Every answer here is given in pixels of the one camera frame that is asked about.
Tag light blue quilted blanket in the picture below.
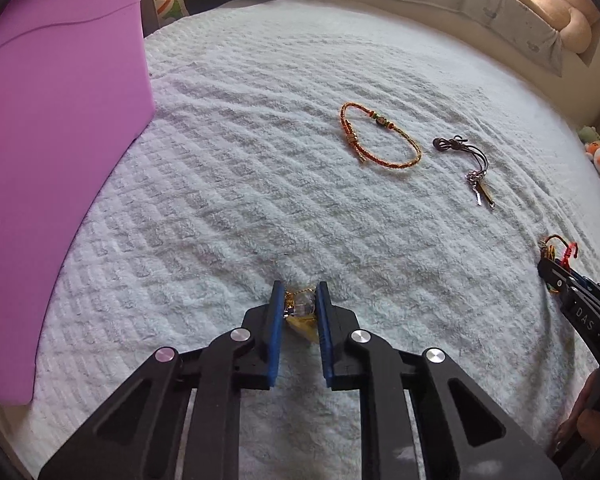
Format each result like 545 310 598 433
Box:
0 0 600 480

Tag grey padded window cushion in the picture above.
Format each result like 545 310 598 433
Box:
341 0 566 78

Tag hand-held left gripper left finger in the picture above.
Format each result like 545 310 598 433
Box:
37 280 286 480

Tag person's right hand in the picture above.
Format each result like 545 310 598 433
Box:
554 369 600 456

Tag purple plastic storage bin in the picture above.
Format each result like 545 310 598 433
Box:
0 0 157 406

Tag beige teddy bear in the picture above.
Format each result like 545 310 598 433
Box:
522 0 595 55

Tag red cord bracelet gold charm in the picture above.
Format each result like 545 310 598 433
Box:
539 234 581 292

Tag gold chain flower pendant necklace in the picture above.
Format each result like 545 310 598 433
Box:
283 287 322 346

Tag orange braided cord bracelet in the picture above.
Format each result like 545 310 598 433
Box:
339 102 424 171

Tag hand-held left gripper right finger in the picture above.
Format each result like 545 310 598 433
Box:
315 280 565 480

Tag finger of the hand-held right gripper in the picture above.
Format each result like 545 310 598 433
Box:
562 262 600 293
537 258 577 297

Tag dark cord necklace bar pendants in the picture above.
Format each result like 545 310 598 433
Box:
432 135 498 211

